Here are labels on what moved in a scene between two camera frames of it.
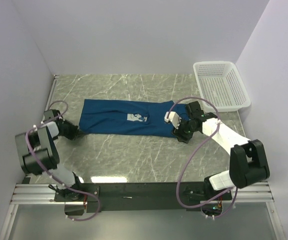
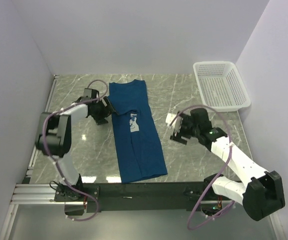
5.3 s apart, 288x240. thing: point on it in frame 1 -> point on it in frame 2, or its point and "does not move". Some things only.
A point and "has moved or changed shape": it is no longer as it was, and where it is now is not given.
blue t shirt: (129, 117) has moved or changed shape
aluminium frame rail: (33, 194) does not move
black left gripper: (75, 129) -> (108, 110)
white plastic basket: (220, 82) does not move
